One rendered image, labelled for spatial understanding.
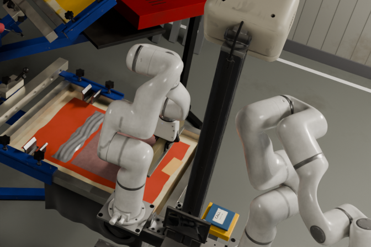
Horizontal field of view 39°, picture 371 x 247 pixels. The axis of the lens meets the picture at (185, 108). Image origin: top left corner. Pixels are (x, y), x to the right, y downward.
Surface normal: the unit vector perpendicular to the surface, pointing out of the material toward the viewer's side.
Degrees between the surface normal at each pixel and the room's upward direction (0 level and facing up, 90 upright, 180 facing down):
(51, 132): 0
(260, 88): 0
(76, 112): 0
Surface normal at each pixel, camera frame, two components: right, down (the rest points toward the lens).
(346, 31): -0.36, 0.54
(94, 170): 0.16, -0.76
